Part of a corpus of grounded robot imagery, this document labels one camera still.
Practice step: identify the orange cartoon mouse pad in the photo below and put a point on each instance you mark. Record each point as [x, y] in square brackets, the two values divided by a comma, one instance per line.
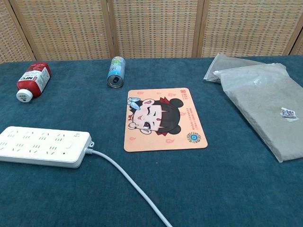
[163, 118]

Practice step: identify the large grey zip bag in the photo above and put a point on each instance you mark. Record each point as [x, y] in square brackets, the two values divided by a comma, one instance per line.
[262, 104]

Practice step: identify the red juice bottle white cap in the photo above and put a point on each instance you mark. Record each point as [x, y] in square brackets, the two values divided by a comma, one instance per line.
[35, 79]

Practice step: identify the teal table cloth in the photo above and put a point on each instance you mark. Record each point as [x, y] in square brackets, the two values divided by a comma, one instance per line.
[151, 179]

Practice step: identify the woven folding screen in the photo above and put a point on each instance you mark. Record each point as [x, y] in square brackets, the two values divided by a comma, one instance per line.
[151, 28]

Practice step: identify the blue drink can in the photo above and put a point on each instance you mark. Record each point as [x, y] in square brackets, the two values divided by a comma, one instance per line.
[116, 72]

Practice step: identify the white power strip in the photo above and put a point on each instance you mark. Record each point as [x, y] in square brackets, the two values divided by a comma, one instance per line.
[45, 146]

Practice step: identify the small grey zip bag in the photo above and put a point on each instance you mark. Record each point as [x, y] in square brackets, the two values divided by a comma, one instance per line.
[227, 67]

